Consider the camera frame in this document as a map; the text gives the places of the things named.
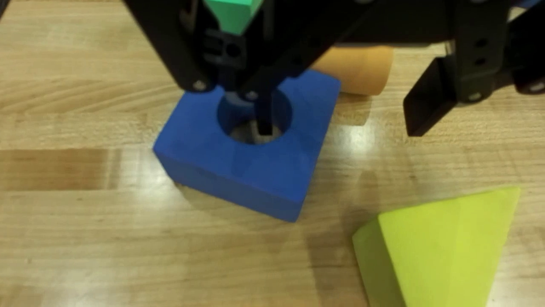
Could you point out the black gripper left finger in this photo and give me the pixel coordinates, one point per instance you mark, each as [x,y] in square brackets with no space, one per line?
[264,105]

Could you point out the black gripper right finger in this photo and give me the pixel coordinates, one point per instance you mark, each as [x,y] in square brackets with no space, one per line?
[430,99]

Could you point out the blue foam block with hole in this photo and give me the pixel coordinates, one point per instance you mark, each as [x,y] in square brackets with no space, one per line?
[271,177]

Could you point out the light orange foam cylinder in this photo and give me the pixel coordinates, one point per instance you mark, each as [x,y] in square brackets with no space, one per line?
[361,70]

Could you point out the large green foam arch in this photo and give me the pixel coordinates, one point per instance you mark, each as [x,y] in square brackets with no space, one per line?
[234,15]

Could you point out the yellow-green foam wedge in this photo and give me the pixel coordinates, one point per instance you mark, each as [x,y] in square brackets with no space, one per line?
[435,254]

